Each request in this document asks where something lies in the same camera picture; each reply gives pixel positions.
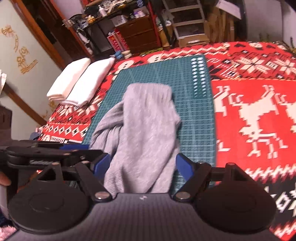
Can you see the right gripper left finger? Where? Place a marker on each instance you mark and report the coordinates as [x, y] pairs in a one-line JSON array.
[[91, 176]]

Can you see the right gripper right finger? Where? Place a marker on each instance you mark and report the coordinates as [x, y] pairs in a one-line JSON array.
[[196, 178]]

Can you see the grey polo shirt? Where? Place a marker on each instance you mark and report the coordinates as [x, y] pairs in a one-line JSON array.
[[140, 135]]

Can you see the folded white towel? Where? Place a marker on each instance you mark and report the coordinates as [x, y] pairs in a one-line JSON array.
[[86, 86]]

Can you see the folded cream towel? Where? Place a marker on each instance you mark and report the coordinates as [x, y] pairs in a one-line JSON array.
[[65, 82]]

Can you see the green cutting mat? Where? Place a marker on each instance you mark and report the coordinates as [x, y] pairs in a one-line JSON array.
[[189, 80]]

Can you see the red patterned christmas tablecloth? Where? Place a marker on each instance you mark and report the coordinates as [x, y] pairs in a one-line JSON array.
[[253, 92]]

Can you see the dark wooden drawer cabinet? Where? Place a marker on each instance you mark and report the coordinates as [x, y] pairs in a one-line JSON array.
[[140, 34]]

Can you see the leaning cardboard sheets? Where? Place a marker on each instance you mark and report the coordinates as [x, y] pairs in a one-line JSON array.
[[219, 26]]

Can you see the white drawer shelf unit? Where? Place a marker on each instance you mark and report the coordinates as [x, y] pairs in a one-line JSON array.
[[187, 17]]

